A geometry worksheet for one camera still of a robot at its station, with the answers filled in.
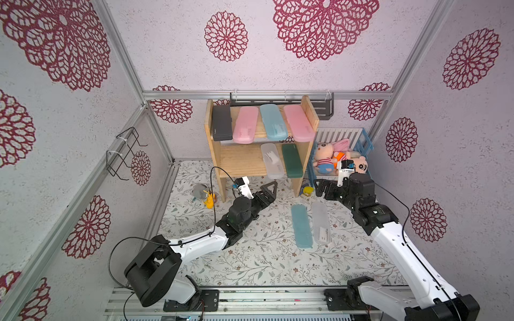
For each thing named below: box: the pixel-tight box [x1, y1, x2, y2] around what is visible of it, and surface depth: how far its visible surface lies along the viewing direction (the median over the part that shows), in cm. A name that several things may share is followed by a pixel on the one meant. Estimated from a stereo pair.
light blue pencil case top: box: [259, 103, 289, 142], surface depth 73 cm
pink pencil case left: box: [232, 106, 260, 145], surface depth 72 cm
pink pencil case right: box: [283, 104, 316, 143], surface depth 74 cm
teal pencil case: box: [291, 203, 313, 249], surface depth 94 cm
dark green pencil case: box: [282, 143, 304, 178], surface depth 91 cm
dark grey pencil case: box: [212, 104, 233, 142], surface depth 75 cm
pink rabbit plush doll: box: [313, 138, 351, 174], surface depth 108 cm
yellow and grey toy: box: [192, 183, 217, 210], surface depth 102 cm
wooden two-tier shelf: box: [204, 94, 320, 203], surface depth 80 cm
